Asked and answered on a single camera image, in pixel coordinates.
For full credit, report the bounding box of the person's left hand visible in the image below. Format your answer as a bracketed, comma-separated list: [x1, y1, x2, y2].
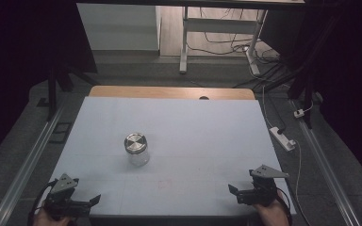
[31, 207, 74, 226]

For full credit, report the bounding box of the white power strip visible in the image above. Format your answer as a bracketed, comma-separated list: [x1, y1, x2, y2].
[269, 126, 297, 153]

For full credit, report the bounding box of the round metal jar lid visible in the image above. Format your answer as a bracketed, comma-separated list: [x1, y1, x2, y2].
[123, 132, 148, 154]

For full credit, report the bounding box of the thin white cable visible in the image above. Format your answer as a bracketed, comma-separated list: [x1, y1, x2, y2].
[290, 137, 312, 226]

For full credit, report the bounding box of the tangle of floor cables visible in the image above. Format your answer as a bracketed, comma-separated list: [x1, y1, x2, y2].
[187, 8, 291, 89]

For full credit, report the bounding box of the white desk frame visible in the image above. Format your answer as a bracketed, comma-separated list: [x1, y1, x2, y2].
[178, 6, 269, 76]

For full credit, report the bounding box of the metal floor rail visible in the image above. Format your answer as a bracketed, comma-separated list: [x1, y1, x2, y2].
[0, 103, 65, 226]
[290, 99, 361, 226]

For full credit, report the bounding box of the clear glass jar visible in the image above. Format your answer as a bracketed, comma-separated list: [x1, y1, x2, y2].
[124, 133, 151, 168]

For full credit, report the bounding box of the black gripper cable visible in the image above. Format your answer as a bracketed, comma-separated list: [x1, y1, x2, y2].
[276, 187, 294, 226]
[27, 178, 59, 226]

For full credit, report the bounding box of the black rectangular floor frame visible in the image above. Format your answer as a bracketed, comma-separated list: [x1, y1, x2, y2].
[49, 121, 74, 144]

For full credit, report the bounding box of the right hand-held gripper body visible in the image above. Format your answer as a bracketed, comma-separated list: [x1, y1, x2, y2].
[249, 164, 290, 208]

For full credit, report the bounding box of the dark curtain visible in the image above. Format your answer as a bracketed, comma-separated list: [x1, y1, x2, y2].
[260, 0, 362, 191]
[0, 0, 98, 170]

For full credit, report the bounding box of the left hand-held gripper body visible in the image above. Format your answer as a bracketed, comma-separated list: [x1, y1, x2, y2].
[42, 172, 91, 218]

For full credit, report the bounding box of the person's right hand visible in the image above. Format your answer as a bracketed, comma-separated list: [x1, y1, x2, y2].
[254, 191, 290, 226]

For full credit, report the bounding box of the black metal stand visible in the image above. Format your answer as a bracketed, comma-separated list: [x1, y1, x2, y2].
[37, 62, 92, 122]
[287, 12, 343, 130]

